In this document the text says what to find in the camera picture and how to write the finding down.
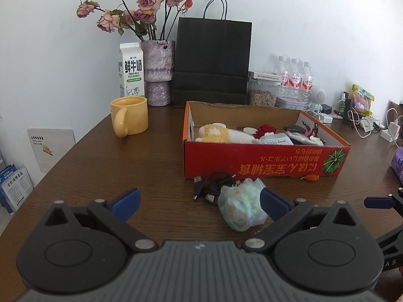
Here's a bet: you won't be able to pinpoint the yellow snack packet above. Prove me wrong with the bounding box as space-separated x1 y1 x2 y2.
351 84 374 116

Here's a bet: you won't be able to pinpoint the yellow white plush toy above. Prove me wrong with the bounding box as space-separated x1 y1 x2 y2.
195 124 256 144

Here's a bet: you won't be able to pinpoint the green puff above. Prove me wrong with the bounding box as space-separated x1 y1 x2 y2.
218 178 268 232

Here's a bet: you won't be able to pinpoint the white charger block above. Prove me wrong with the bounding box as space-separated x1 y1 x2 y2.
319 113 333 125

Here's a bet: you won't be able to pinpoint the white bottle cap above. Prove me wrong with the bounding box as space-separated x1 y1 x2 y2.
243 127 257 135

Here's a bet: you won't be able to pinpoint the white charging cable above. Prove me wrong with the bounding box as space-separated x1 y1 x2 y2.
330 98 403 144

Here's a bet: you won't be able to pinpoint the purple tissue pack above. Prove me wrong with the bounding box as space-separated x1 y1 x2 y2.
391 147 403 184

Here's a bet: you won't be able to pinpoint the red fabric rose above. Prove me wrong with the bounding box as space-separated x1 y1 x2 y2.
253 124 277 139

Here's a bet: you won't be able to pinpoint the black phone stand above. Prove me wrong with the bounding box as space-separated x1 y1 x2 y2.
340 91 352 117

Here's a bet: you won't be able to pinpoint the dried pink rose bouquet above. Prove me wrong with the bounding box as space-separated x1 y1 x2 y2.
76 0 193 42

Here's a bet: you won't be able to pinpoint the decorated tin box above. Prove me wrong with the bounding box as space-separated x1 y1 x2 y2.
275 96 306 110

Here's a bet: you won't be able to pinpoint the purple textured vase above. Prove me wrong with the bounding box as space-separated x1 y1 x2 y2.
141 40 176 107

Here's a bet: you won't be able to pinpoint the white round robot toy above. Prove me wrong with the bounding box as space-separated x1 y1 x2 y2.
309 85 326 112

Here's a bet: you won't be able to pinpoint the black usb cable bundle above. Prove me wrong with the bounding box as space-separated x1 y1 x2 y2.
192 171 243 205

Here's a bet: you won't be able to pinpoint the white sign board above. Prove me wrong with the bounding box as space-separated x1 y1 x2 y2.
27 128 76 173

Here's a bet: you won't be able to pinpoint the flat white box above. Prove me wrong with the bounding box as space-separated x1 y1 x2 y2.
249 72 282 82

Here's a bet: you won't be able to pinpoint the red pumpkin cardboard box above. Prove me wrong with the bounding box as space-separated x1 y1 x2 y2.
182 101 350 179

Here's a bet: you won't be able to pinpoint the white green milk carton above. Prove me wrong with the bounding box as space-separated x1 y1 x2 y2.
118 42 145 97

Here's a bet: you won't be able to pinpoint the cotton swab plastic box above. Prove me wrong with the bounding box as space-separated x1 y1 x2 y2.
259 133 294 145

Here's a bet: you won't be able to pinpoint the blue white booklets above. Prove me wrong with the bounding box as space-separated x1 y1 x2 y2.
1 164 33 215

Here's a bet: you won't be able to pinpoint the black paper bag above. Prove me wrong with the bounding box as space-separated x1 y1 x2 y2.
172 0 252 108

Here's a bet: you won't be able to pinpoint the clear jar of nuts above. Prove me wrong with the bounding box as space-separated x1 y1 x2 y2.
248 79 279 107

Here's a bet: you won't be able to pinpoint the yellow ceramic mug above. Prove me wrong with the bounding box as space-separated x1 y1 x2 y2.
110 96 148 138

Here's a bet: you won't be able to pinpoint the braided cable pink tie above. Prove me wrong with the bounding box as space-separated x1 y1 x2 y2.
283 121 319 138

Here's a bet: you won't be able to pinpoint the water bottle red label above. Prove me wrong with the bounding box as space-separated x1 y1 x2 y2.
299 61 314 105
274 56 289 97
286 58 302 100

